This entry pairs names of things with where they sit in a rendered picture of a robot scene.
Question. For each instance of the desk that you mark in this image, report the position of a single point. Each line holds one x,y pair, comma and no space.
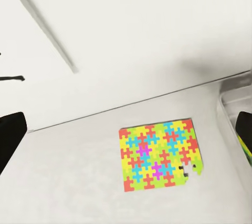
72,173

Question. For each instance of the jigsaw puzzle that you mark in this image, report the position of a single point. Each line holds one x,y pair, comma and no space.
151,155

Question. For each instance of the toy box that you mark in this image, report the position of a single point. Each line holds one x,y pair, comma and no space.
230,103

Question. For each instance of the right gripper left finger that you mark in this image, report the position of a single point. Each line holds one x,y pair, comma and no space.
13,128

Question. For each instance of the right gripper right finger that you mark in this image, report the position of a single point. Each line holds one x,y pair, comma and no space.
244,128

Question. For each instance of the painting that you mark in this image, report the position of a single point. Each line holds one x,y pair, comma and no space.
28,54

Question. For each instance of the board game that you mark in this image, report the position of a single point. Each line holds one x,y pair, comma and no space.
246,150

